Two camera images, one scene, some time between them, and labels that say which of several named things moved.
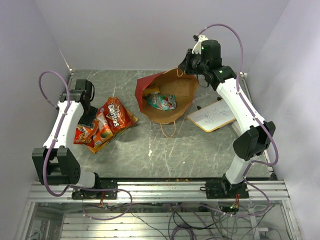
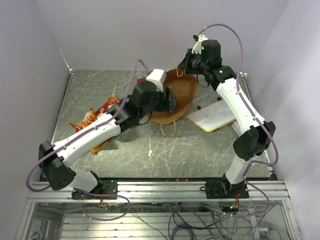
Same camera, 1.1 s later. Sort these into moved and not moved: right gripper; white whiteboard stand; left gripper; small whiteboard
Moved: left gripper
Not moved: right gripper; small whiteboard; white whiteboard stand
